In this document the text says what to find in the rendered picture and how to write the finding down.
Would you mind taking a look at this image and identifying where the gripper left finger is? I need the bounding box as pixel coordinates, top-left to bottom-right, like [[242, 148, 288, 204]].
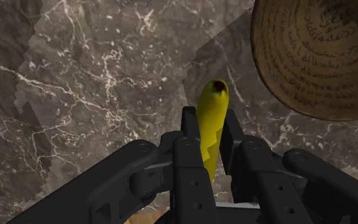
[[6, 106, 219, 224]]

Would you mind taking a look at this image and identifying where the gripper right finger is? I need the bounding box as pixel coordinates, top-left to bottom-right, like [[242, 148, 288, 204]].
[[219, 108, 358, 224]]

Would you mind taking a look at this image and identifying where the yellow banana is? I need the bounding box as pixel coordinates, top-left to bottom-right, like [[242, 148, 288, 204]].
[[196, 79, 230, 185]]

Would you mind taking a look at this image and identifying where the brown woven basket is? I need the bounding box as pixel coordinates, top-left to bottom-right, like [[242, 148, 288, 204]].
[[250, 0, 358, 122]]

